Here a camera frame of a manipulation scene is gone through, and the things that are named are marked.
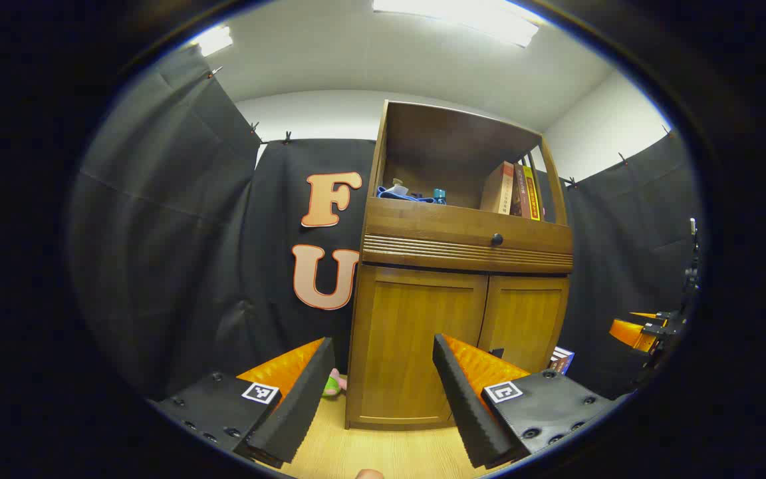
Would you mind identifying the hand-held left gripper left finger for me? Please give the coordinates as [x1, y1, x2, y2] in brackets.
[147, 336, 337, 470]

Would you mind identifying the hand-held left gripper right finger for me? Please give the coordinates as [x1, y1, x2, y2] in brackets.
[432, 333, 636, 470]

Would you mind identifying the wooden shoe cabinet door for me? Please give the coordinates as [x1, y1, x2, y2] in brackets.
[477, 274, 570, 373]
[355, 266, 489, 421]

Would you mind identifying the wooden double-door shoe cabinet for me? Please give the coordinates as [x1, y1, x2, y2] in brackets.
[345, 100, 575, 432]

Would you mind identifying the wooden cabinet drawer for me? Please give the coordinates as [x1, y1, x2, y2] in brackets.
[362, 197, 574, 272]

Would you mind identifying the green and pink plush toy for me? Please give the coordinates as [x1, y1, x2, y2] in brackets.
[322, 368, 348, 400]

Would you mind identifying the white and brown book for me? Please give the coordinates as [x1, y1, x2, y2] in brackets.
[548, 346, 576, 375]

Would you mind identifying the yellow book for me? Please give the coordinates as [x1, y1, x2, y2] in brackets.
[521, 165, 542, 222]

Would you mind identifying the dark brown book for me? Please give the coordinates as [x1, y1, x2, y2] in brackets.
[511, 164, 527, 218]

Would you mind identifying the black backdrop cloth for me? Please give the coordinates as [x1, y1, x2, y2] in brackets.
[67, 43, 703, 403]

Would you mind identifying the large ceiling light panel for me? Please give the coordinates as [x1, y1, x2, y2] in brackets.
[373, 0, 543, 49]

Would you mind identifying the small ceiling light panel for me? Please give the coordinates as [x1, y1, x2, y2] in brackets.
[190, 25, 234, 57]

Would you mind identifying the blue strap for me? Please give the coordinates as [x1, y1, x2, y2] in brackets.
[376, 186, 437, 204]

